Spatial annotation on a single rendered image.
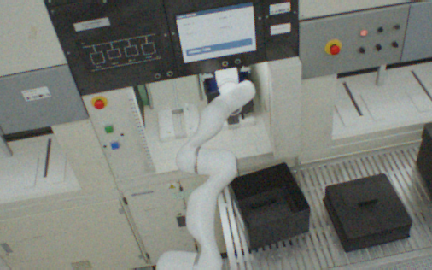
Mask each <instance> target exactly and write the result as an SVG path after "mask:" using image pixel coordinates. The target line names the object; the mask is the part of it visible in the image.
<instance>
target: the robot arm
mask: <svg viewBox="0 0 432 270"><path fill-rule="evenodd" d="M240 71H241V69H240V68H239V67H234V68H230V69H225V70H220V71H215V72H211V75H212V76H213V77H214V78H216V82H217V85H218V87H219V91H220V96H218V97H216V98H215V99H213V100H212V101H211V102H210V103H209V104H208V105H207V106H206V107H205V108H204V109H203V110H202V112H201V116H200V120H199V125H198V127H197V129H196V132H195V133H194V135H193V136H192V137H191V138H190V139H189V140H188V141H187V142H186V143H185V144H183V145H182V146H181V147H180V148H179V151H178V153H177V157H176V164H177V166H178V168H179V170H180V171H181V172H182V173H193V174H204V175H209V180H208V181H207V182H205V183H204V184H203V185H201V186H199V187H198V188H196V189H195V190H194V191H192V193H191V194H190V197H189V199H188V204H187V209H186V218H185V222H186V226H187V229H188V231H189V233H190V235H191V236H192V237H193V238H194V239H195V240H196V241H197V242H198V243H200V245H201V253H200V254H199V253H192V252H185V251H175V250H174V251H167V252H165V253H163V255H162V256H161V257H160V258H159V259H158V261H157V264H156V269H155V270H225V266H224V263H223V261H222V258H221V256H220V253H219V249H218V246H217V244H216V241H215V236H214V229H213V223H214V215H215V208H216V202H217V199H218V196H219V193H220V192H221V191H222V190H223V189H224V188H225V187H226V186H227V185H228V184H229V183H230V182H231V181H232V180H233V179H234V178H235V177H236V174H237V173H238V167H239V161H238V158H237V156H236V155H235V153H234V152H232V151H230V150H225V149H218V148H208V147H201V146H202V145H203V144H205V143H207V142H208V141H209V140H210V139H212V138H214V137H215V136H216V135H217V134H218V133H219V132H220V131H221V129H222V127H223V125H224V122H225V120H226V119H227V118H228V117H229V115H234V114H239V113H240V112H241V110H242V106H243V105H245V104H246V103H248V102H249V101H250V100H251V99H252V98H253V97H254V94H255V87H254V85H253V84H252V83H251V82H249V81H244V82H242V83H241V84H238V74H239V72H240Z"/></svg>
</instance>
